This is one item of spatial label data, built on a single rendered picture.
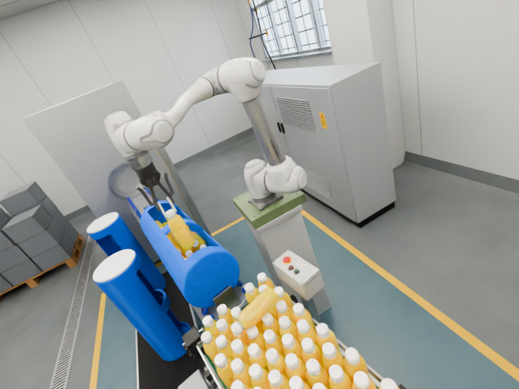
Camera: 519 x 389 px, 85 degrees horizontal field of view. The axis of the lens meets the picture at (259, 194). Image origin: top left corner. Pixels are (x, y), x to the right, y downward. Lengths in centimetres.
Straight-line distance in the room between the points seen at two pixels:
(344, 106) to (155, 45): 457
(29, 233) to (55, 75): 287
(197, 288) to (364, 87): 200
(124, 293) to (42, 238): 300
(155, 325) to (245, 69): 172
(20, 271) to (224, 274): 410
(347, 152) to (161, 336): 203
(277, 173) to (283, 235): 46
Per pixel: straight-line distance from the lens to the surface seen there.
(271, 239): 180
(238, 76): 134
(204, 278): 136
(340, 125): 250
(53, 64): 642
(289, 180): 155
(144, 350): 278
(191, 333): 138
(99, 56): 634
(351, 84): 252
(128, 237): 282
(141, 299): 210
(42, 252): 502
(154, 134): 98
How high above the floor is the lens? 197
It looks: 28 degrees down
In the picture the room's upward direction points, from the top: 21 degrees counter-clockwise
